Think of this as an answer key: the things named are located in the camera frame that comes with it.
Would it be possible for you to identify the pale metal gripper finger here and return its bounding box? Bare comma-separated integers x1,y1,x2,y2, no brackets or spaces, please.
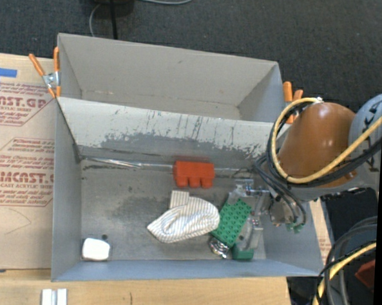
228,180,255,205
238,216,265,251

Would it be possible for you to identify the green studded flat block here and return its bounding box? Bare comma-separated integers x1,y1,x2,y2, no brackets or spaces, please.
209,196,253,249

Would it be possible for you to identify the small green block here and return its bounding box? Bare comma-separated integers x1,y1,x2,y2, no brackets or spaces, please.
231,244,256,262

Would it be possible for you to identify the shiny silver metal object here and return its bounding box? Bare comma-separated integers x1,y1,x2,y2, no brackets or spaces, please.
207,238,234,260

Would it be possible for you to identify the orange-red toy brick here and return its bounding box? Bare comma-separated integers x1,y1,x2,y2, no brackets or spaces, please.
171,159,216,190

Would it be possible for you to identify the white striped cloth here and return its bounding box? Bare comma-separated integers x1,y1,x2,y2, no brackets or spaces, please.
146,188,223,247

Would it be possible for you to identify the grey metal bin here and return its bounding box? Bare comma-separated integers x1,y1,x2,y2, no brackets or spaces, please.
42,32,339,299

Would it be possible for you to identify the white rounded block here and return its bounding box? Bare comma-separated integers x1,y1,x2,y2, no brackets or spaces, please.
81,237,111,263

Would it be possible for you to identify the brown cardboard board, red print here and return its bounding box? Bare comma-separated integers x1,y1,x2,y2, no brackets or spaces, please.
0,52,66,278

